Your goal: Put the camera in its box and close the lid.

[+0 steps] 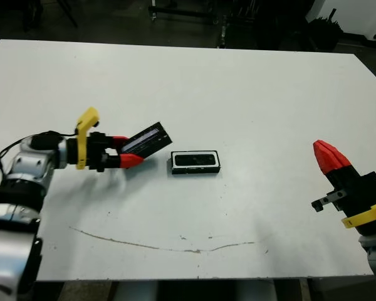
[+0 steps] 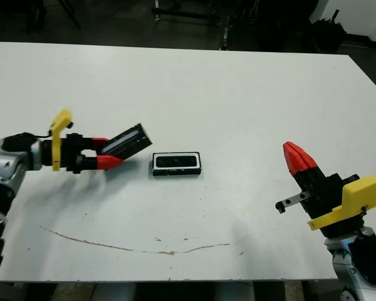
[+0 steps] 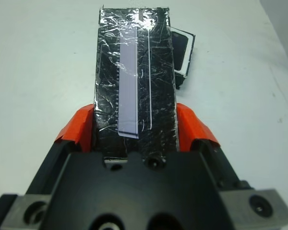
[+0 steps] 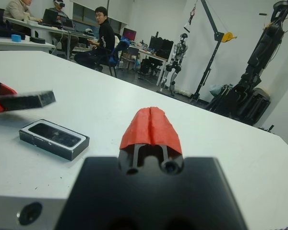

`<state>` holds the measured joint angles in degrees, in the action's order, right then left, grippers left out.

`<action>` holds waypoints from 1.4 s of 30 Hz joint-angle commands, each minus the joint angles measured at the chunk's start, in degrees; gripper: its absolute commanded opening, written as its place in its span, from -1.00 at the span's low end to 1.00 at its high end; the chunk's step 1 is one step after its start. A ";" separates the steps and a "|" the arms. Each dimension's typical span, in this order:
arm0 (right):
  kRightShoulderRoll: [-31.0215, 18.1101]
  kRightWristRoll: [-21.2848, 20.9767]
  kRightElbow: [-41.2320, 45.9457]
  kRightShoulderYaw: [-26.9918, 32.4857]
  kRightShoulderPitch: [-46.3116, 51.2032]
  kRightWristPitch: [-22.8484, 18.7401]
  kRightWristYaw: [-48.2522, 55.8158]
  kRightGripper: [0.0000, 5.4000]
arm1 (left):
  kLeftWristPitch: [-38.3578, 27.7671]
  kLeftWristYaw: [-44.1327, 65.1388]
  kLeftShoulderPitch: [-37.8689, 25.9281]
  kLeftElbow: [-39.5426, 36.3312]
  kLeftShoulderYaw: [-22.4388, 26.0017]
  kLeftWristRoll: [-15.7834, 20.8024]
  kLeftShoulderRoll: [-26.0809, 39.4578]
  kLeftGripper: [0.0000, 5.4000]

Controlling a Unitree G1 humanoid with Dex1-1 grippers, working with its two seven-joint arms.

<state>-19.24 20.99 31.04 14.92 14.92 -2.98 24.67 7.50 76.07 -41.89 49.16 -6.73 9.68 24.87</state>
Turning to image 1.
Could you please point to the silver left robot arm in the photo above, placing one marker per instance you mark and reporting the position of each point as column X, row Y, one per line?
column 25, row 163

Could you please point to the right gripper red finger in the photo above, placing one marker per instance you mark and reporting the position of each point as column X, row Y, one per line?
column 340, row 158
column 324, row 160

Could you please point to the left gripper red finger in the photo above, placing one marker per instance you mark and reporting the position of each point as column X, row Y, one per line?
column 119, row 140
column 128, row 160

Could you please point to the dark stand with silver post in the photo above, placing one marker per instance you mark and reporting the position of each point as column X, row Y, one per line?
column 253, row 29

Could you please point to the black metal rack on wheels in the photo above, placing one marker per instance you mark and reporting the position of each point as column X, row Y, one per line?
column 181, row 12

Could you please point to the left gripper body yellow bracket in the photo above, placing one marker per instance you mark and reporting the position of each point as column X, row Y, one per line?
column 95, row 150

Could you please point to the right gripper body yellow bracket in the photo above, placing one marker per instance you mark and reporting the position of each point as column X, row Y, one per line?
column 363, row 197

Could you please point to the black box with white lining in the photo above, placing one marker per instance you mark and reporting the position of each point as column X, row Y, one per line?
column 191, row 172

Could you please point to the glossy black box lid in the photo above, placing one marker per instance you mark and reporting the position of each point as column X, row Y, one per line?
column 153, row 141

